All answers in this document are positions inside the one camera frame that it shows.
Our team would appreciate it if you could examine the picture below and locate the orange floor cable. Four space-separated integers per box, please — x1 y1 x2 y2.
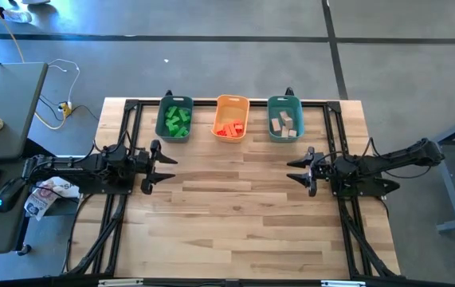
0 0 25 64

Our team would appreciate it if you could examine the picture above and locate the white shoe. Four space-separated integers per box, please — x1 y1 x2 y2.
2 10 33 24

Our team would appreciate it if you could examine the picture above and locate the grey metal desk frame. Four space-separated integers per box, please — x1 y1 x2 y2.
411 109 455 234

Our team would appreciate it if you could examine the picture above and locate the teal plastic bin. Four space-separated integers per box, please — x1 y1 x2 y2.
266 95 306 144

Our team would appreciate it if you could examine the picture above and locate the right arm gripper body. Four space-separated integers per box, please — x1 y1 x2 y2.
313 153 334 188

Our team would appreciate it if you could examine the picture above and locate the white crumpled snack bag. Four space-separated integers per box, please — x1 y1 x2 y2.
23 178 67 222

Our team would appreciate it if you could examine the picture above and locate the black aluminium table frame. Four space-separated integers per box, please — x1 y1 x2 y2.
65 97 402 280

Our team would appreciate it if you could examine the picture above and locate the silver metal bracket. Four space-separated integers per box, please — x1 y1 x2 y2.
321 280 366 287
98 278 144 287

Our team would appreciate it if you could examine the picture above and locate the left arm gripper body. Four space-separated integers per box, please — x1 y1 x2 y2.
133 149 153 183

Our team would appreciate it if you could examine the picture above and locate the dark green plastic bin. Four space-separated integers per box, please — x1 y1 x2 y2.
155 95 194 144

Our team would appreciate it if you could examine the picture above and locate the white floor cable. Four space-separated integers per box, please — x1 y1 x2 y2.
47 58 81 105

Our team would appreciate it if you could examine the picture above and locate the orange plastic bin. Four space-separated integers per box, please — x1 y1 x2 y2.
210 94 251 144

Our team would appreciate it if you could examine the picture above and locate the white printed box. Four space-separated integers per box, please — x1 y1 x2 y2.
60 179 81 199

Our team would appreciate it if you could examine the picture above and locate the black computer mouse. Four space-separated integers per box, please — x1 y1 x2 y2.
0 178 27 214

